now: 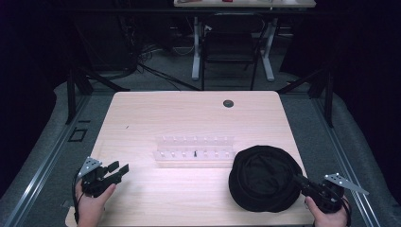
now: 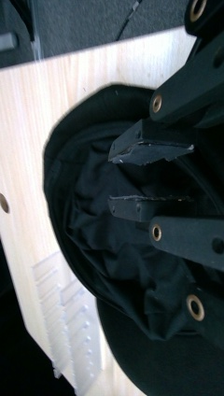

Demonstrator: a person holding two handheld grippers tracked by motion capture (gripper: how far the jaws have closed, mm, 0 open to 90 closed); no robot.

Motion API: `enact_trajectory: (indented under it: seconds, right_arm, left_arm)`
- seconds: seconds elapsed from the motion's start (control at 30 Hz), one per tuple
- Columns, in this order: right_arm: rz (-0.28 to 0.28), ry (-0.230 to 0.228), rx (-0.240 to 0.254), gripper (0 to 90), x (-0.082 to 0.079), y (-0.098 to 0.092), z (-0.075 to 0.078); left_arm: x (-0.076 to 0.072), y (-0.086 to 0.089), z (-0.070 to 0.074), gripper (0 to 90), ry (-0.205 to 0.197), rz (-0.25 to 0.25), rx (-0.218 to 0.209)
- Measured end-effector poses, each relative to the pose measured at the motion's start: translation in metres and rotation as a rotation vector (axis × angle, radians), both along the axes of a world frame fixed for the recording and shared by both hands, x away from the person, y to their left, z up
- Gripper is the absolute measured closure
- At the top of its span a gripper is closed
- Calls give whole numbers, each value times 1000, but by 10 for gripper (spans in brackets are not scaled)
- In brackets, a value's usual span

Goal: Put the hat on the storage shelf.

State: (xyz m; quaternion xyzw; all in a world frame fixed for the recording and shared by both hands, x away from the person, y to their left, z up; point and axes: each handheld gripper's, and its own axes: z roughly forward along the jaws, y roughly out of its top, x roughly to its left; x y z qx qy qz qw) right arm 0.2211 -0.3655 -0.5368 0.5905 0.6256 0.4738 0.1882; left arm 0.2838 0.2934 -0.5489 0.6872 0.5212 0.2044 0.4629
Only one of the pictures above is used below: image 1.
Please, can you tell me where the person's left hand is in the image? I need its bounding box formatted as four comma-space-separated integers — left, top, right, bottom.
75, 181, 117, 227

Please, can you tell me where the black knit hat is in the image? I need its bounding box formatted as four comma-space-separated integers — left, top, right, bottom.
228, 145, 306, 214

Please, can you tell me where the white-legged wooden desk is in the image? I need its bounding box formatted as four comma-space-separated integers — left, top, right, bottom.
173, 0, 317, 82

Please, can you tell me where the person's right hand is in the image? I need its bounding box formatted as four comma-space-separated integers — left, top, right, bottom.
304, 195, 350, 227

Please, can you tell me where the black tape square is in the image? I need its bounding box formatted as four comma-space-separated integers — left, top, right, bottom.
67, 127, 88, 143

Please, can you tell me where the black floor cable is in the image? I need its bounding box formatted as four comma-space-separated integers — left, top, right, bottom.
137, 62, 202, 92

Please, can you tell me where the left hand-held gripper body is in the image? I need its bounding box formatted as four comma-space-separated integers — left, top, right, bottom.
77, 156, 123, 199

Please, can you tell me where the black metal stand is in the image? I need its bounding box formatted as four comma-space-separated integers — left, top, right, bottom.
276, 64, 336, 129
64, 62, 131, 125

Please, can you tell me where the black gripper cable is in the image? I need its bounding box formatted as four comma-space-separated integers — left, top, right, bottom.
337, 192, 353, 227
72, 169, 86, 224

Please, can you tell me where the aluminium floor rail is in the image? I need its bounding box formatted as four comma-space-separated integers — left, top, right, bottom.
310, 94, 383, 227
2, 94, 93, 227

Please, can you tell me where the clear acrylic peg rack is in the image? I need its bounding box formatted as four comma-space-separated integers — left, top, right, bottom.
152, 135, 235, 163

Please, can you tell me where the black folding chair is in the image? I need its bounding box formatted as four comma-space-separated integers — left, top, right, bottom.
200, 12, 267, 92

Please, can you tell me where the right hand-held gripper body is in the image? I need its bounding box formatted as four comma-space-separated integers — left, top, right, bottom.
303, 172, 370, 215

